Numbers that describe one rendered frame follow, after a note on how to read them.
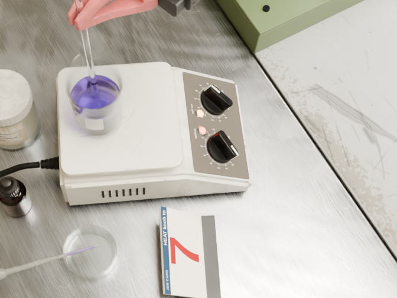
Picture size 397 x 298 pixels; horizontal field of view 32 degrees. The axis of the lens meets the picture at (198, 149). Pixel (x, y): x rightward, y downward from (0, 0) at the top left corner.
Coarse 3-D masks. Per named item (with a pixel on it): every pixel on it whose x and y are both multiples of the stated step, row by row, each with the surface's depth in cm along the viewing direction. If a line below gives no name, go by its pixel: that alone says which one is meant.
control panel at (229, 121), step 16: (192, 80) 75; (208, 80) 76; (192, 96) 74; (192, 112) 73; (208, 112) 75; (224, 112) 76; (192, 128) 72; (208, 128) 74; (224, 128) 75; (240, 128) 76; (192, 144) 71; (240, 144) 75; (208, 160) 72; (240, 160) 75; (240, 176) 74
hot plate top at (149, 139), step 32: (128, 64) 72; (160, 64) 72; (64, 96) 70; (128, 96) 71; (160, 96) 71; (64, 128) 69; (128, 128) 69; (160, 128) 69; (64, 160) 67; (96, 160) 68; (128, 160) 68; (160, 160) 68
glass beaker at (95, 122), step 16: (80, 64) 64; (96, 64) 65; (112, 64) 64; (64, 80) 63; (80, 112) 64; (96, 112) 63; (112, 112) 64; (80, 128) 67; (96, 128) 66; (112, 128) 67
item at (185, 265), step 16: (176, 224) 72; (192, 224) 74; (176, 240) 71; (192, 240) 73; (176, 256) 70; (192, 256) 72; (176, 272) 70; (192, 272) 71; (176, 288) 69; (192, 288) 70
